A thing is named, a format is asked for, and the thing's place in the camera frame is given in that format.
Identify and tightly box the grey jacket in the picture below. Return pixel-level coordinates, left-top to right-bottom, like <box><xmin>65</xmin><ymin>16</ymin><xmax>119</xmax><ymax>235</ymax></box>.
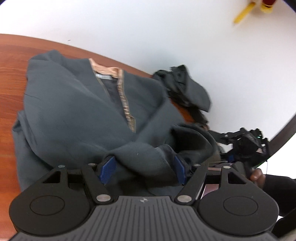
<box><xmin>11</xmin><ymin>50</ymin><xmax>220</xmax><ymax>197</ymax></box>

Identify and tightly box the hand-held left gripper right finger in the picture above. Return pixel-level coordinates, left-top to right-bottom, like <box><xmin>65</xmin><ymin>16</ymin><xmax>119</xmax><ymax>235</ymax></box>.
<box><xmin>174</xmin><ymin>155</ymin><xmax>253</xmax><ymax>206</ymax></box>

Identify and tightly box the person's right forearm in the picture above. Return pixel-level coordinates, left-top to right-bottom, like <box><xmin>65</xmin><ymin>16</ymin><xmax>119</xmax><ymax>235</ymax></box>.
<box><xmin>262</xmin><ymin>174</ymin><xmax>296</xmax><ymax>217</ymax></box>

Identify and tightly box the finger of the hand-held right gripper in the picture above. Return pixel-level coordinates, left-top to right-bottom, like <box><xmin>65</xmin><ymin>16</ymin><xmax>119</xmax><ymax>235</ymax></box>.
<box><xmin>208</xmin><ymin>127</ymin><xmax>246</xmax><ymax>144</ymax></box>
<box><xmin>218</xmin><ymin>152</ymin><xmax>235</xmax><ymax>164</ymax></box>

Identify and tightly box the dark grey clothes pile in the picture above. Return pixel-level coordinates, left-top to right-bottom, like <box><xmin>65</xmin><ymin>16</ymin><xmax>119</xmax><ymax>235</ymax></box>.
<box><xmin>153</xmin><ymin>64</ymin><xmax>213</xmax><ymax>127</ymax></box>

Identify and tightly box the person's right hand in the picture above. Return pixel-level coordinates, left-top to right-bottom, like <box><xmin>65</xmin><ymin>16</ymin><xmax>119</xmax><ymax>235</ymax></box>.
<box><xmin>250</xmin><ymin>169</ymin><xmax>266</xmax><ymax>188</ymax></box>

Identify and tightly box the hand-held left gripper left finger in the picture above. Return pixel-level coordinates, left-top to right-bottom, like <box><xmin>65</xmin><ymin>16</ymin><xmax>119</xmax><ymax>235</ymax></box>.
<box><xmin>38</xmin><ymin>156</ymin><xmax>116</xmax><ymax>204</ymax></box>

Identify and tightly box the yellow object on floor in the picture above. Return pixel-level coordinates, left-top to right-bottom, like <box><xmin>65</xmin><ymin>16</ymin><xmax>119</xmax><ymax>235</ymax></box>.
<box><xmin>233</xmin><ymin>0</ymin><xmax>278</xmax><ymax>24</ymax></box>

